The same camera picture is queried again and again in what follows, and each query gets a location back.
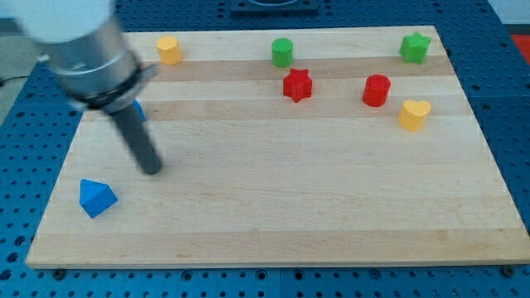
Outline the yellow heart block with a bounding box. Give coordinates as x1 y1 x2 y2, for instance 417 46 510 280
397 99 431 132

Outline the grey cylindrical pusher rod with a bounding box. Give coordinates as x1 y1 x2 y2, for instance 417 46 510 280
111 104 162 175

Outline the green star block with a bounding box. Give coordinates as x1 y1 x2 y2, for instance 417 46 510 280
399 31 431 65

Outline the blue block behind rod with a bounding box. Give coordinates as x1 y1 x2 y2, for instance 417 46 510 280
132 99 147 123

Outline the red cylinder block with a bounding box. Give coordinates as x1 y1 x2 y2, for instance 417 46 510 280
362 74 391 107

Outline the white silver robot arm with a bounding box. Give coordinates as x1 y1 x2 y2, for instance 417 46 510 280
4 0 157 113

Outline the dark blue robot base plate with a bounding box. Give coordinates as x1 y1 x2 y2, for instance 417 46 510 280
229 0 319 15

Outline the red star block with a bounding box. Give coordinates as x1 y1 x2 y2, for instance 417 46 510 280
282 68 313 103

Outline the blue triangle block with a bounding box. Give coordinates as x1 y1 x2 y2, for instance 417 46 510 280
79 179 118 219

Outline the wooden board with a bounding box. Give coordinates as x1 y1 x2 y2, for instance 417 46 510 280
26 26 529 269

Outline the green cylinder block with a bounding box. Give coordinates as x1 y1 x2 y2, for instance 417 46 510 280
271 38 293 68

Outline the yellow hexagon block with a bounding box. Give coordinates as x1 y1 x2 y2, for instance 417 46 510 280
157 36 182 65

